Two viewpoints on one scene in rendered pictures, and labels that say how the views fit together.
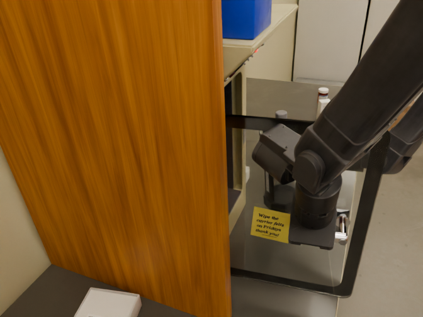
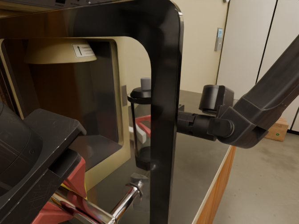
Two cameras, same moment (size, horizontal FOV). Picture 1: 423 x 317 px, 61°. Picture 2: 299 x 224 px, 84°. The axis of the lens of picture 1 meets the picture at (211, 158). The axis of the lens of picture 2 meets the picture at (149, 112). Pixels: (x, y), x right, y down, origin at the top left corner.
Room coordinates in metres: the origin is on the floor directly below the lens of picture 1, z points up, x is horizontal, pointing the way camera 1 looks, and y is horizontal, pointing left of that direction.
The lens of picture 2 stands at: (0.33, -0.27, 1.36)
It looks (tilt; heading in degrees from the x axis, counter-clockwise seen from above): 23 degrees down; 11
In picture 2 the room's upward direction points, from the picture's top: straight up
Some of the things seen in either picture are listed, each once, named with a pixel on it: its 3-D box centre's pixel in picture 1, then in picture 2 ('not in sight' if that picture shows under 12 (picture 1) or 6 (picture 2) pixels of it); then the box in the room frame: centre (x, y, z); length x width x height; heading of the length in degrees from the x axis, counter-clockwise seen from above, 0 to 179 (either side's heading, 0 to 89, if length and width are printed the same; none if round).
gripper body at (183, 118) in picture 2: not in sight; (182, 122); (0.73, -0.28, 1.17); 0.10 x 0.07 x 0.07; 156
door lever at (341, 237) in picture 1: (321, 228); (94, 198); (0.45, -0.19, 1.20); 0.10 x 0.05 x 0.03; 72
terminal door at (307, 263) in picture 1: (281, 214); (75, 166); (0.50, -0.13, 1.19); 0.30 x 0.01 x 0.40; 72
